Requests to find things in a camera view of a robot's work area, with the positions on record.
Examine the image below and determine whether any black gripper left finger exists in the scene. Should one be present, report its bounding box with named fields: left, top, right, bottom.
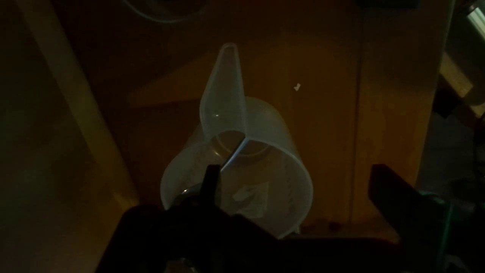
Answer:
left=199, top=164, right=225, bottom=214

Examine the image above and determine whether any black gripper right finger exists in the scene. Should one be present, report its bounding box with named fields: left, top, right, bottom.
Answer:
left=367, top=163, right=452, bottom=273

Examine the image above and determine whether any translucent plastic measuring jug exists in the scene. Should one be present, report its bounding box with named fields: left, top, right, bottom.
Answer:
left=160, top=43, right=316, bottom=240

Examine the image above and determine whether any wooden dresser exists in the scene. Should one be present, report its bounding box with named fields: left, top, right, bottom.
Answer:
left=14, top=0, right=457, bottom=245

